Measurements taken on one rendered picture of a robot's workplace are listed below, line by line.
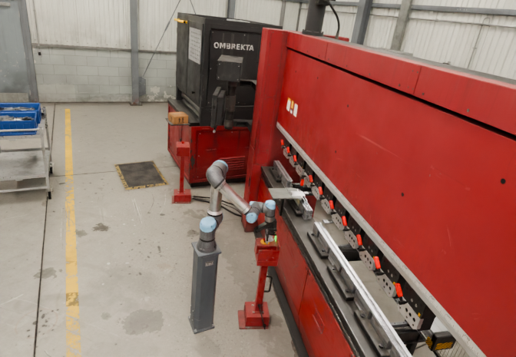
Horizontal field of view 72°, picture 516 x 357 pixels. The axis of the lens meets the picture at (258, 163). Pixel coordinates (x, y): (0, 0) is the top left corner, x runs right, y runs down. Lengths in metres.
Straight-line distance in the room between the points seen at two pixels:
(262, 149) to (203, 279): 1.64
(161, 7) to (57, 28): 2.30
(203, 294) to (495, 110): 2.29
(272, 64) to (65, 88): 6.51
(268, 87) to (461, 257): 2.58
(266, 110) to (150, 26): 5.99
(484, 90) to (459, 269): 0.69
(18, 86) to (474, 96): 8.83
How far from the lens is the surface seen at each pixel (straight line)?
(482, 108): 1.52
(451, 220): 1.64
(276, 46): 3.62
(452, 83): 1.64
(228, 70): 3.72
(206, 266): 2.76
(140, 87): 9.32
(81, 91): 9.39
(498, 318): 1.57
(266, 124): 3.77
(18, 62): 9.28
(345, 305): 2.36
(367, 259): 2.18
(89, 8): 9.15
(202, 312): 3.07
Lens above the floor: 2.43
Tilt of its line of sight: 23 degrees down
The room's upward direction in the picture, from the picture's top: 7 degrees clockwise
